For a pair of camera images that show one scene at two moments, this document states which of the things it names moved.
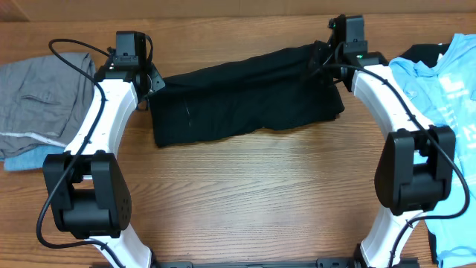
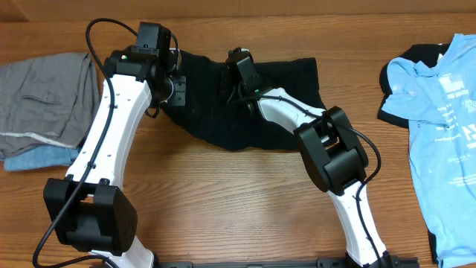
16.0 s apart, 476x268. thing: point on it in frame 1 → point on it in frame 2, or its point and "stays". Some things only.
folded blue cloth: [31, 158] stays
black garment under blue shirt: [428, 53] stays
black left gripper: [157, 80] → [179, 98]
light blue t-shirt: [444, 97] stays
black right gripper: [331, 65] → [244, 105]
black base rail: [321, 263] stays
